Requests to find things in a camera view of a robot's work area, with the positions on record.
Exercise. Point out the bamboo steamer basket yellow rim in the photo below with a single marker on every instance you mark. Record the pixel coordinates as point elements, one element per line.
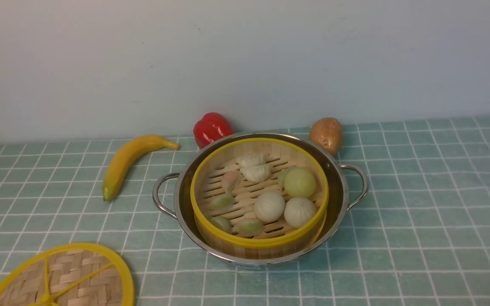
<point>278,239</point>

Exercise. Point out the woven bamboo steamer lid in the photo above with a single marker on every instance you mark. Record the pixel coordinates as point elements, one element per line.
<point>77,274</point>

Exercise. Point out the stainless steel pot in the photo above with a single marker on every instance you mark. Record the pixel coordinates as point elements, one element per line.
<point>348,185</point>

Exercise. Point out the white dumpling upper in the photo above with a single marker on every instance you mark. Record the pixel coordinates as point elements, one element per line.
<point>252,159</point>

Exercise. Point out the white dumpling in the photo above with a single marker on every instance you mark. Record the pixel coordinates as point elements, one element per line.
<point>256,173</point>
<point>252,159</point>

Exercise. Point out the white dumpling lower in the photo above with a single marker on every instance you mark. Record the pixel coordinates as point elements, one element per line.
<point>256,173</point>

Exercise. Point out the pink-tinted dumpling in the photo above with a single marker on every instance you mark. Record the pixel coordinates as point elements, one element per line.
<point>231,180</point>

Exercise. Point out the red bell pepper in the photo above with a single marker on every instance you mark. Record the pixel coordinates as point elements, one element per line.
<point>210,128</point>

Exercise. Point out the green dumpling upper left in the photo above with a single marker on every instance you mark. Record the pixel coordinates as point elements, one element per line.
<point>221,203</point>

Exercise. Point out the green dumpling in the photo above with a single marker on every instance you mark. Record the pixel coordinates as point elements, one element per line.
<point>221,203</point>
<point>222,224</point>
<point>249,228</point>

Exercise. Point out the white steamed bun left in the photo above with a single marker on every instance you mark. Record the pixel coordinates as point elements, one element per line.
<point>269,206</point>

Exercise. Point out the green steamed bun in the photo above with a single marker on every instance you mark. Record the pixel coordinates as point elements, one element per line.
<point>297,182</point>

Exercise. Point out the green dumpling bottom left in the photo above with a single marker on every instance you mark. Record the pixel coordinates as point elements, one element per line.
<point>222,224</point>

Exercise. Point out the green dumpling bottom centre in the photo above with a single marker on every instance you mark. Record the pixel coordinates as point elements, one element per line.
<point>249,228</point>

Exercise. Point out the brown potato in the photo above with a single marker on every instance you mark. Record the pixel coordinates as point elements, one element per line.
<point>328,133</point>

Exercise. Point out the yellow banana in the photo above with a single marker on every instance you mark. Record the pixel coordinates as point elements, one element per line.
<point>125,157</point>

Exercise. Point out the green checkered tablecloth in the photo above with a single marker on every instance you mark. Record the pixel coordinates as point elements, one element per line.
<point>421,237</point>

